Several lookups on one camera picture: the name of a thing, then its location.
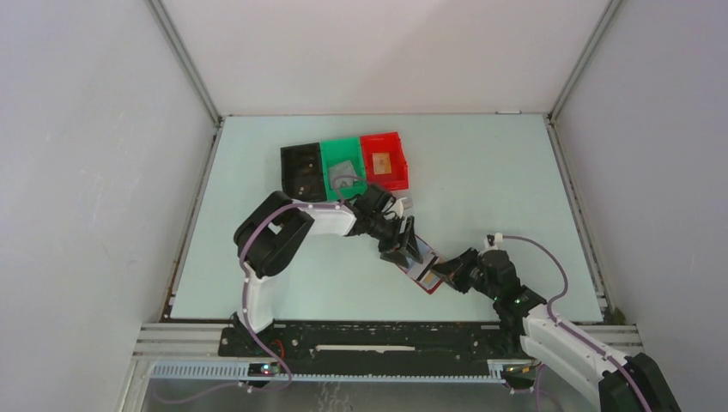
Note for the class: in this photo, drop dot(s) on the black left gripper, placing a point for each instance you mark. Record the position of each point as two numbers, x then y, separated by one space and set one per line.
407 248

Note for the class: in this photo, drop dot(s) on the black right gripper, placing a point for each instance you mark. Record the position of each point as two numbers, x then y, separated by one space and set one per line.
457 268

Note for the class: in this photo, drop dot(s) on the red leather card holder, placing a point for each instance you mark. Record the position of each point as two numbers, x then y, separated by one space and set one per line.
403 268

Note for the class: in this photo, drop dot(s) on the orange tan credit card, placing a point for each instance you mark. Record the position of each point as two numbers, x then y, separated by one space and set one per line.
429 281

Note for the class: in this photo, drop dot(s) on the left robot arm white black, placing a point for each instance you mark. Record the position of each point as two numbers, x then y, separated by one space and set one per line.
269 238

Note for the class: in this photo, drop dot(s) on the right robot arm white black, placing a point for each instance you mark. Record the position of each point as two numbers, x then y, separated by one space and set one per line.
607 377

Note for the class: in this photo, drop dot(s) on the orange card in red bin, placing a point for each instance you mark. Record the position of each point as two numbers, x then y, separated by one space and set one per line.
381 163

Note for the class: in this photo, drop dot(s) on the grey card in green bin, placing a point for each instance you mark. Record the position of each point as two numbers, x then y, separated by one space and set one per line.
342 175

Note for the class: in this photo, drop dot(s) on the red plastic bin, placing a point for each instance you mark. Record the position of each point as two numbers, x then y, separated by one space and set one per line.
389 142

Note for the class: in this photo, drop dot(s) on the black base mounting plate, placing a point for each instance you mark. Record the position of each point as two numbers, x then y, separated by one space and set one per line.
452 348

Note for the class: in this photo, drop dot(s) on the green plastic bin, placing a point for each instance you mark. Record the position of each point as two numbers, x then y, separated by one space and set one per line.
338 150

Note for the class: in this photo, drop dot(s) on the black plastic bin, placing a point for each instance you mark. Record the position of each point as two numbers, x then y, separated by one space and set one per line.
302 172

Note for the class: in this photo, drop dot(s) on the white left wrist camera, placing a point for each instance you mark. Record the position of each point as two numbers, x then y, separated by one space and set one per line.
403 206

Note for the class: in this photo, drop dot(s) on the aluminium frame rail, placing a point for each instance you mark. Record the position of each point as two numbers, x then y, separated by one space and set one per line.
175 341

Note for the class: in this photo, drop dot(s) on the grey slotted cable duct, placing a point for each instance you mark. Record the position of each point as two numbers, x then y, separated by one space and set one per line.
241 371

